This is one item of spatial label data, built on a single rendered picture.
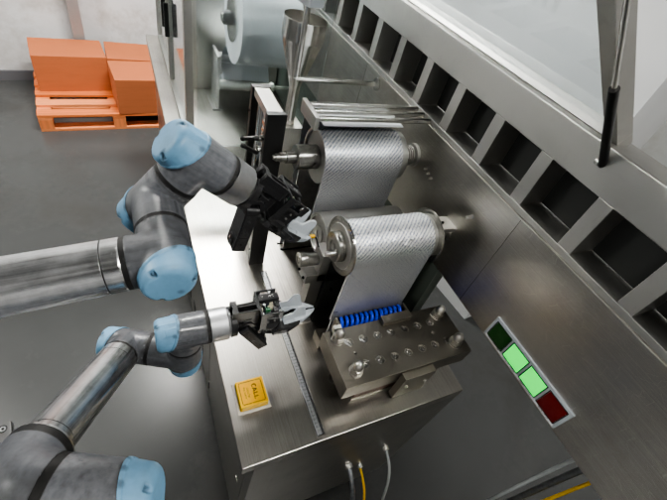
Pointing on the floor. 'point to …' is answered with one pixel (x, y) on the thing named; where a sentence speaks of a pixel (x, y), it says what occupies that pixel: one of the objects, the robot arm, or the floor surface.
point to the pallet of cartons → (92, 83)
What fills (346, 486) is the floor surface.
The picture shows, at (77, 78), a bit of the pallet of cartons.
